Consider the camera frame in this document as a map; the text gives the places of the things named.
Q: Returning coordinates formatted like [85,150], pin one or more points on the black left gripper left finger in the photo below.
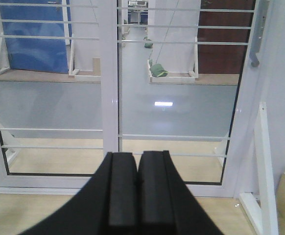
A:
[106,205]

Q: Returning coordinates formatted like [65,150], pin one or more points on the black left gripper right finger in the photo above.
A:
[167,207]

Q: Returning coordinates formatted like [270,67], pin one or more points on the white sliding glass door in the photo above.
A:
[188,113]

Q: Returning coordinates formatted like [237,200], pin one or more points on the grey curved door handle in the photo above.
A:
[258,31]

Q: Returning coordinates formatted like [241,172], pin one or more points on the dark brown door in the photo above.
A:
[223,59]

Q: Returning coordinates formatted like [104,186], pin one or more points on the blue door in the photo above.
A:
[36,37]

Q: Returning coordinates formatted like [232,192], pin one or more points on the white wooden support brace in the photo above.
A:
[263,216]

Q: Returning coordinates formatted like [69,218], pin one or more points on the green bag near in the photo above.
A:
[157,70]

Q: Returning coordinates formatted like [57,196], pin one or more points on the green bag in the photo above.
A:
[157,70]
[148,45]

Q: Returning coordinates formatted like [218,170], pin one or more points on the green bag far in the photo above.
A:
[148,45]

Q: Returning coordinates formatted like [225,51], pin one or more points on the white door frame post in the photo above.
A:
[264,83]

